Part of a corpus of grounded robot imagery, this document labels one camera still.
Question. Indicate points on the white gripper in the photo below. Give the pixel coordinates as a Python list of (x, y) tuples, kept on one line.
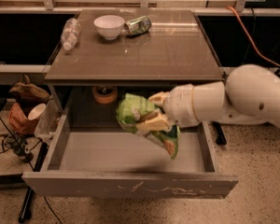
[(179, 104)]

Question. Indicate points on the green rice chip bag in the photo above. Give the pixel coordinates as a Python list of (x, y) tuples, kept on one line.
[(131, 108)]

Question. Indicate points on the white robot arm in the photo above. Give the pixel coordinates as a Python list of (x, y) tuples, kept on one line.
[(250, 95)]

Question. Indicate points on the open grey top drawer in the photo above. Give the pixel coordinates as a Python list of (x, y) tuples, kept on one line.
[(90, 155)]

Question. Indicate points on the grey cabinet with glass top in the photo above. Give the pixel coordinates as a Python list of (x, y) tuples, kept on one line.
[(173, 51)]

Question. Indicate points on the orange tape roll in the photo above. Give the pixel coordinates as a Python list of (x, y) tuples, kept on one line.
[(104, 94)]

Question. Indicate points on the green soda can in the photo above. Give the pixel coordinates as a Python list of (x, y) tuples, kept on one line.
[(138, 25)]

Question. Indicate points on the white ceramic bowl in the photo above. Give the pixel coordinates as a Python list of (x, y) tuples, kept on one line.
[(109, 26)]

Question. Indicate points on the clear plastic container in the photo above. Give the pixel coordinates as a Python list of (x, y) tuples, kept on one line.
[(47, 124)]

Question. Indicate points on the clear plastic water bottle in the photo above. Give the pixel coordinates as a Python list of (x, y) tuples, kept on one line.
[(70, 34)]

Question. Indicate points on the white cup on floor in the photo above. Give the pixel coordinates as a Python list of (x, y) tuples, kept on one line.
[(36, 112)]

